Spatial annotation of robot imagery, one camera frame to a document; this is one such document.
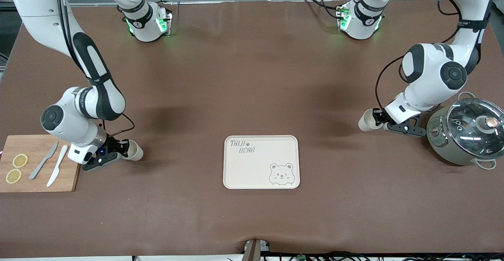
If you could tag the grey plastic knife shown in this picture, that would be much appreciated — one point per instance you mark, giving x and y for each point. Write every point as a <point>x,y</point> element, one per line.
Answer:
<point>42,162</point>

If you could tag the wooden cutting board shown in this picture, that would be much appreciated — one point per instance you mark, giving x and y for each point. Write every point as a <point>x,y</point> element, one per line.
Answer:
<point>39,182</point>

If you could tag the brown table edge camera mount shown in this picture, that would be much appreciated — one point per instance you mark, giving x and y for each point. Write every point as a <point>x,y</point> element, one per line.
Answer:
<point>254,251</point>

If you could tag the grey-green electric cooking pot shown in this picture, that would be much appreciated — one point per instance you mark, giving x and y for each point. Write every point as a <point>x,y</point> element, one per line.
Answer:
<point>439,147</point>

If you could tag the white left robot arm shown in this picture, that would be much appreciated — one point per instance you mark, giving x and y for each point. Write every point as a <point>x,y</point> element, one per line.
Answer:
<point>433,80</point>

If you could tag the white paper cup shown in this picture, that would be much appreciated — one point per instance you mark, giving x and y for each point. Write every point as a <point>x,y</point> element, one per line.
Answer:
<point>366,121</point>
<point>136,152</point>

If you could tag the green-lit left base box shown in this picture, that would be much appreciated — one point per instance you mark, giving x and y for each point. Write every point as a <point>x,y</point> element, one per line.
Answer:
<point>343,17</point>

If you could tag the white plastic knife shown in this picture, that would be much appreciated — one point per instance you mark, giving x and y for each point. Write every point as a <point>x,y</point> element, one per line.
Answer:
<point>58,166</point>

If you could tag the cream bear print tray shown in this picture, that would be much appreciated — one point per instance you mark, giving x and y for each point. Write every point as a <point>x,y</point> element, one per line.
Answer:
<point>260,166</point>

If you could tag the green-lit base box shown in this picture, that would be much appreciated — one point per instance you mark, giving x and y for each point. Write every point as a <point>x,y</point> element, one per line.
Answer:
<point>165,21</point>
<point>343,17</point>

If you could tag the yellow lemon slice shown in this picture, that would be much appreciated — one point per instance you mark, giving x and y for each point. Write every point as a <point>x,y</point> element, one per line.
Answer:
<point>20,160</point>
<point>13,176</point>

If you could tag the green-lit right base box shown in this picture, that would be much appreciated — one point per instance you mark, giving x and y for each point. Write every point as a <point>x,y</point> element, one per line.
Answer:
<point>165,21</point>

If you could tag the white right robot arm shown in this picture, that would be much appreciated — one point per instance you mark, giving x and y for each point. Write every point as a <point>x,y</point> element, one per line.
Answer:
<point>98,95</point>

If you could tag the glass pot lid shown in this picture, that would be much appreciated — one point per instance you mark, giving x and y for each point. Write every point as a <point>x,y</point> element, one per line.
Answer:
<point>468,135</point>

